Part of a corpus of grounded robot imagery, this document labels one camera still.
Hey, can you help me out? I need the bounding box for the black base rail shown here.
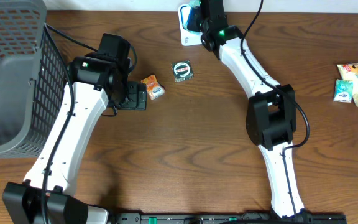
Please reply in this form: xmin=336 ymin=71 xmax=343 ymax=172
xmin=107 ymin=212 xmax=347 ymax=224

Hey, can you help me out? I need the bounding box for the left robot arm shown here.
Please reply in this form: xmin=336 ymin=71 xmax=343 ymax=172
xmin=2 ymin=33 xmax=147 ymax=223

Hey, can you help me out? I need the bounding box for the light green pack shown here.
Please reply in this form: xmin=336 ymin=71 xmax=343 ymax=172
xmin=180 ymin=0 xmax=202 ymax=32

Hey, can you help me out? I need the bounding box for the dark grey plastic basket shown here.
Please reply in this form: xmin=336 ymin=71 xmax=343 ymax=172
xmin=0 ymin=0 xmax=65 ymax=158

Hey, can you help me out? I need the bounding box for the black right cable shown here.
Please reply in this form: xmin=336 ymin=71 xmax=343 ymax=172
xmin=240 ymin=0 xmax=310 ymax=218

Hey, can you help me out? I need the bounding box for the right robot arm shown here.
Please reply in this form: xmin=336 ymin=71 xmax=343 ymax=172
xmin=182 ymin=1 xmax=304 ymax=220

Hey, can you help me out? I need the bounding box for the small teal tissue pack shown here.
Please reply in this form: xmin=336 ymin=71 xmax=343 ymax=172
xmin=333 ymin=79 xmax=353 ymax=103

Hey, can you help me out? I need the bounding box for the white barcode scanner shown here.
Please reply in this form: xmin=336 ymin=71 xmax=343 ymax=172
xmin=177 ymin=2 xmax=202 ymax=47

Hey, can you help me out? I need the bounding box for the orange snack pack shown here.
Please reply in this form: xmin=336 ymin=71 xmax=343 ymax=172
xmin=141 ymin=75 xmax=165 ymax=100

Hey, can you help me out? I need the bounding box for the black left cable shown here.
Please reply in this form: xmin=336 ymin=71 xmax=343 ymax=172
xmin=40 ymin=23 xmax=138 ymax=224

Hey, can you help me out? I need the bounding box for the black cable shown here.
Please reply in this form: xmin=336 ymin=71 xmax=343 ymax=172
xmin=40 ymin=23 xmax=138 ymax=224
xmin=240 ymin=0 xmax=310 ymax=218

